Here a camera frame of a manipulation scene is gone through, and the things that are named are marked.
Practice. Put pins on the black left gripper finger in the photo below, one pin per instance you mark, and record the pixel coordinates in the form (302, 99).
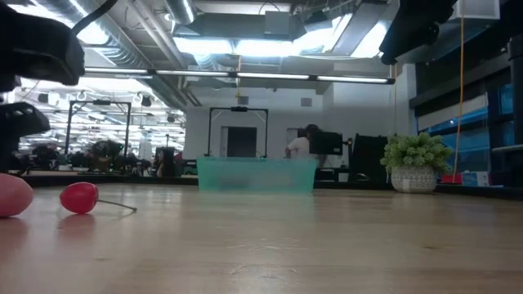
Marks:
(16, 120)

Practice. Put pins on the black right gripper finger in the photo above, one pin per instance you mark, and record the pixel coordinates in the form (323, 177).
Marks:
(408, 41)

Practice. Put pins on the black screen back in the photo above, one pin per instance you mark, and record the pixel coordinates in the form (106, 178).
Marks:
(369, 159)

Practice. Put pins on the person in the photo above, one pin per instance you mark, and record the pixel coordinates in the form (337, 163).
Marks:
(300, 147)

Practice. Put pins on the black side desk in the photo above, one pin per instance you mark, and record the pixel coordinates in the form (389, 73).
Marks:
(502, 149)

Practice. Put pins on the blue and white box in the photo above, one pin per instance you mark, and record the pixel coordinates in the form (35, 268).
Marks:
(476, 178)

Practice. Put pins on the bright red plastic cherry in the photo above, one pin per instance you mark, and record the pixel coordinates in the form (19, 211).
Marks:
(79, 198)

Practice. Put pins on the black monitor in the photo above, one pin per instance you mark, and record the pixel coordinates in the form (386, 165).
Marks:
(329, 143)

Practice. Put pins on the teal translucent plastic container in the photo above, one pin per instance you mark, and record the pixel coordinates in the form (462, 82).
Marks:
(257, 175)

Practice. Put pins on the pink plastic peach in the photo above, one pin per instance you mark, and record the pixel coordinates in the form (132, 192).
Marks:
(14, 196)

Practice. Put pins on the black rig pole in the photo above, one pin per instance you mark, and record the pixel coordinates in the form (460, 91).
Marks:
(517, 102)

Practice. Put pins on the green succulent in white pot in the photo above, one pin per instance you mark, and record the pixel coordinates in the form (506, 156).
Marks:
(414, 159)

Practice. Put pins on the red box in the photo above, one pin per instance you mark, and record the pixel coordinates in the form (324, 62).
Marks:
(451, 179)

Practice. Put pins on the black rig gantry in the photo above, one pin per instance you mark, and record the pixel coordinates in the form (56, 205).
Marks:
(239, 109)
(102, 102)

